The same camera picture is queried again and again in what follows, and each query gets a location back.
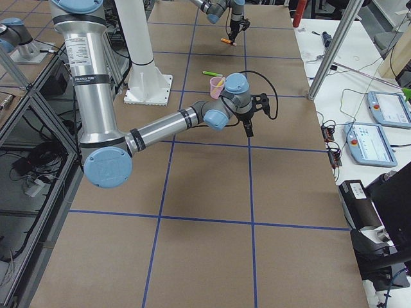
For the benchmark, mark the aluminium frame post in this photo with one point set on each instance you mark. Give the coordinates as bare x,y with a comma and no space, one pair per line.
343,28

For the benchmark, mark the pink mesh pen holder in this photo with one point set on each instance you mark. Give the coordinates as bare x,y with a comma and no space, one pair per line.
214,90

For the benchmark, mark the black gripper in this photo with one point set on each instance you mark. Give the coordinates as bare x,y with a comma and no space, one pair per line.
245,117
234,26

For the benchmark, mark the far teach pendant tablet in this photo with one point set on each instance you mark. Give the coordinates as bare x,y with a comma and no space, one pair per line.
389,109

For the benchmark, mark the green highlighter pen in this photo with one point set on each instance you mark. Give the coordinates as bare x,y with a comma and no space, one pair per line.
209,73

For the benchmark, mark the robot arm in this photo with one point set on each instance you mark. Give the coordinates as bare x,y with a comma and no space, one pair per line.
106,144
214,11

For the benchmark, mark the orange highlighter pen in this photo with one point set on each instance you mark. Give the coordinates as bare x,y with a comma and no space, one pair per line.
227,41

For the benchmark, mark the black box with label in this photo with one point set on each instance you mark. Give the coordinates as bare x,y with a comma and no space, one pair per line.
358,207

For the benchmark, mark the teach pendant tablet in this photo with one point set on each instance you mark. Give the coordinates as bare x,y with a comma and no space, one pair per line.
389,109
369,145

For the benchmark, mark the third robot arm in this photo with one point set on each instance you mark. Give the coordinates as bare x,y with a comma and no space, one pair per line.
17,41

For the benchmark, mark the metal rod with green tip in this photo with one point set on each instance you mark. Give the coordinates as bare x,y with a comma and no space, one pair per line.
405,91

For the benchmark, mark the near teach pendant tablet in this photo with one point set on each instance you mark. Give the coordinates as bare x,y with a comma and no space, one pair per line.
369,145

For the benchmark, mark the yellow highlighter pen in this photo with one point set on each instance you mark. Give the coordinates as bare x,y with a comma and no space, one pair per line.
221,82

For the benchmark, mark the red cylinder bottle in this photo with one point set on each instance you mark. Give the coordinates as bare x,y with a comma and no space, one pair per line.
299,13

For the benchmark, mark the black monitor stand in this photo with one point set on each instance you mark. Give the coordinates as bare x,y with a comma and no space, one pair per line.
390,195

